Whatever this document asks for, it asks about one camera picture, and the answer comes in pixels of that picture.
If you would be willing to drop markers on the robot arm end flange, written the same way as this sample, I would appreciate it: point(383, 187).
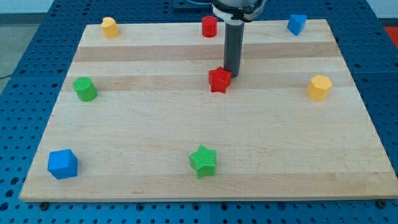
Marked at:
point(238, 11)

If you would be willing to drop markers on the red star block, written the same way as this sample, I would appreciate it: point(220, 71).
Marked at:
point(219, 80)

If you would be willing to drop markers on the green star block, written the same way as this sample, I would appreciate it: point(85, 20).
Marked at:
point(203, 161)

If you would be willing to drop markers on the yellow hexagon block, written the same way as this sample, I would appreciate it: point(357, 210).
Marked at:
point(319, 87)

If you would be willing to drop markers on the wooden board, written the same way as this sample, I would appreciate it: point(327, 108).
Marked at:
point(154, 108)

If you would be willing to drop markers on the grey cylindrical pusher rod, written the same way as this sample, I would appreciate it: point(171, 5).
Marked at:
point(233, 40)

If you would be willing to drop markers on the red cylinder block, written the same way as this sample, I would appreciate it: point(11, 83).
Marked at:
point(209, 26)

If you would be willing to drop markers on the green cylinder block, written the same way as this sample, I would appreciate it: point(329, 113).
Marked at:
point(85, 89)

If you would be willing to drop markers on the yellow rounded block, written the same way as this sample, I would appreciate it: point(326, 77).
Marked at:
point(109, 27)

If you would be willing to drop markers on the blue triangular block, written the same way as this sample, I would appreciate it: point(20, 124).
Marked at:
point(296, 23)

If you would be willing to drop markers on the blue cube block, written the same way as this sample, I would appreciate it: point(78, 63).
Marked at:
point(63, 164)

